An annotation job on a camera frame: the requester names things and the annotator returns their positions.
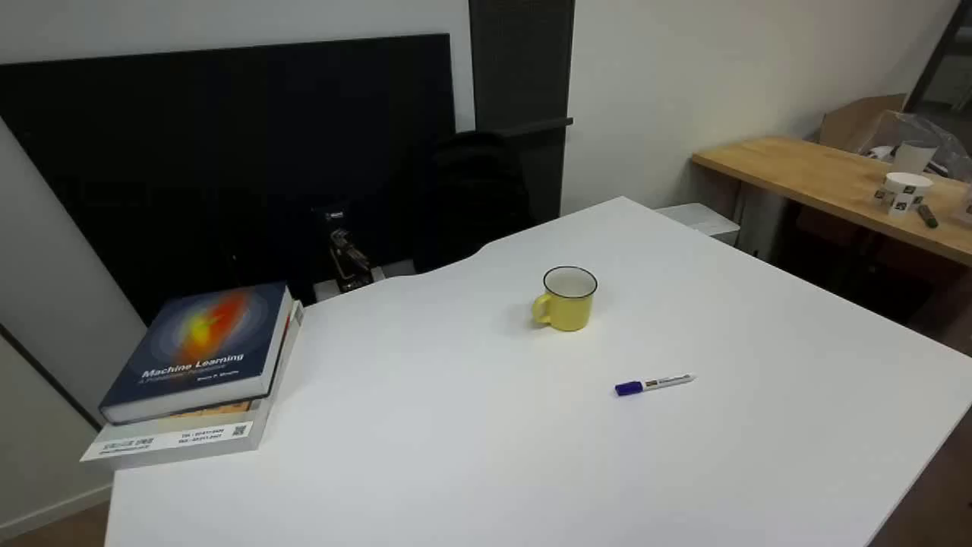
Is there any white marker with blue cap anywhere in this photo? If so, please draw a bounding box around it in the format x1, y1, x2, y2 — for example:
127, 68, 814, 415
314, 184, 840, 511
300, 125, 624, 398
609, 371, 699, 398

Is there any yellow enamel cup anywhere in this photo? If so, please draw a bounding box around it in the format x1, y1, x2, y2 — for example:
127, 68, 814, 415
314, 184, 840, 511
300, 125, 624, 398
528, 260, 600, 335

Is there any white paper cup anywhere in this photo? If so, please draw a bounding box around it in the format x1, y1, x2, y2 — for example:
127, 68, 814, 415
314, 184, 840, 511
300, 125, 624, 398
875, 170, 936, 217

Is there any black office chair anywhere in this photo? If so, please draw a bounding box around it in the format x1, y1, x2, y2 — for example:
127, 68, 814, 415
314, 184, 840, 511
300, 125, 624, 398
413, 117, 574, 273

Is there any dark grey pillar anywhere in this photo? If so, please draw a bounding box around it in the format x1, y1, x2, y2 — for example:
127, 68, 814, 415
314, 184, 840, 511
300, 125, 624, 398
467, 0, 576, 221

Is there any blue book with orange cover art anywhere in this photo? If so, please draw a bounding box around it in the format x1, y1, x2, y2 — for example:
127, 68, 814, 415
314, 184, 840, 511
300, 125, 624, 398
96, 280, 298, 425

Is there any large black panel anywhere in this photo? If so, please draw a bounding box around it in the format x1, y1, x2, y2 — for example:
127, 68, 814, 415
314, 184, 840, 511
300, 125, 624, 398
0, 29, 455, 324

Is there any wooden side table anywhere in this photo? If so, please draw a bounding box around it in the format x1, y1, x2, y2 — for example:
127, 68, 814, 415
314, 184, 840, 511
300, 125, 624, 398
689, 133, 972, 359

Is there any stack of books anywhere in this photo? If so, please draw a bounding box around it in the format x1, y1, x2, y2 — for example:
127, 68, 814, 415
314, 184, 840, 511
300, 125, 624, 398
78, 298, 306, 468

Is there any brown cardboard box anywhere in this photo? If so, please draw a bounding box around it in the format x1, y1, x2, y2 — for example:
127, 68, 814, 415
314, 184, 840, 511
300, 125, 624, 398
818, 92, 907, 153

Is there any clear plastic bag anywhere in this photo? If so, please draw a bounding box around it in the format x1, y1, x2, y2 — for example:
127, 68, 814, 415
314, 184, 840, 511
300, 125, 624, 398
860, 107, 972, 184

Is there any black camera on stand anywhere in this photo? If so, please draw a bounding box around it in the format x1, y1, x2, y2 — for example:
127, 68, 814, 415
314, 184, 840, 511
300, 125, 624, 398
318, 205, 381, 298

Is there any dark metal ladder frame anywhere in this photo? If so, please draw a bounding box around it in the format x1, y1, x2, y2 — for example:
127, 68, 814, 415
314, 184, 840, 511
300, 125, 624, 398
903, 0, 972, 116

